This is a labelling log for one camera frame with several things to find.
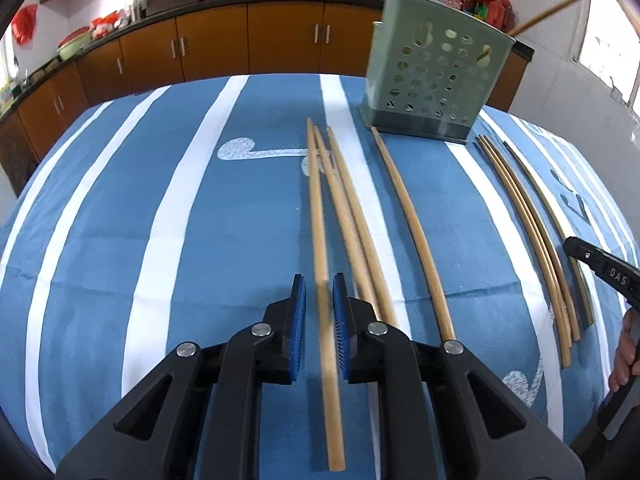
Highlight green basin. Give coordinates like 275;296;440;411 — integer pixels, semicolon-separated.
57;30;94;61

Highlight green perforated utensil holder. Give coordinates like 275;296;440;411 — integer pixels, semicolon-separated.
360;0;517;145

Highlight dark chopstick pair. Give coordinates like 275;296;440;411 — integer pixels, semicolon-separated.
476;135;572;370

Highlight brown bamboo chopstick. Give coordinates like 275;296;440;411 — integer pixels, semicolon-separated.
483;136;582;343

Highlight light bamboo chopstick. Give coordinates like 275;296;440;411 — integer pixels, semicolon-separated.
313;126;382;322
326;127;399;328
306;118;347;472

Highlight window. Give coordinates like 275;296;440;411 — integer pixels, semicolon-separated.
579;0;640;107

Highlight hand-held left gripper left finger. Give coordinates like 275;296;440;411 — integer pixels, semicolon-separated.
55;274;307;480

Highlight chopsticks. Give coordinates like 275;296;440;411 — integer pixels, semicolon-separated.
510;0;584;38

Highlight red plastic bags on counter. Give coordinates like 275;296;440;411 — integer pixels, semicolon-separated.
90;12;132;39

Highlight dark olive chopstick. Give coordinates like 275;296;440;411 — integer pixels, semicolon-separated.
502;141;596;327

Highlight golden bamboo chopstick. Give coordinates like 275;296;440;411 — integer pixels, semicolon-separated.
370;127;457;343

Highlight wooden kitchen base cabinets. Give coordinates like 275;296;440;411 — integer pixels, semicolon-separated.
0;0;536;196

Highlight person's right hand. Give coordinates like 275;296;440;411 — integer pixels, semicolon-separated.
608;307;640;394

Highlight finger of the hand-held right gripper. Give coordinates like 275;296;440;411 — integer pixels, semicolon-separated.
564;236;640;312

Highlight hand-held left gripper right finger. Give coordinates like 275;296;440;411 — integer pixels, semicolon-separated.
332;274;586;480

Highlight blue white striped tablecloth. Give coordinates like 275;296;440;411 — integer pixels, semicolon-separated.
0;74;633;480

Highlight red bags with packets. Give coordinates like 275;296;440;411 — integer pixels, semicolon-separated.
459;0;516;32

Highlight red bag on wall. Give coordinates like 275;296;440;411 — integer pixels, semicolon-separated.
11;4;40;50

